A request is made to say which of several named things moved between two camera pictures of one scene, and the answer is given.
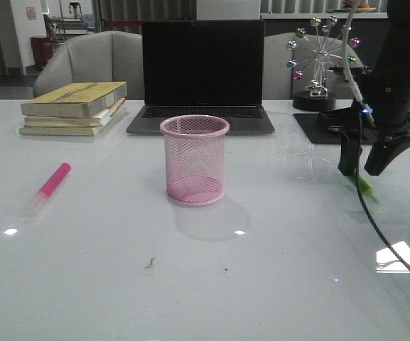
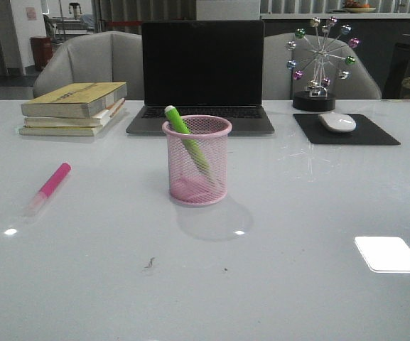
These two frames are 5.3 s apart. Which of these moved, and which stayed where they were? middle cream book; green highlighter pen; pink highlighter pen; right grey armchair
Moved: green highlighter pen
Stayed: right grey armchair; middle cream book; pink highlighter pen
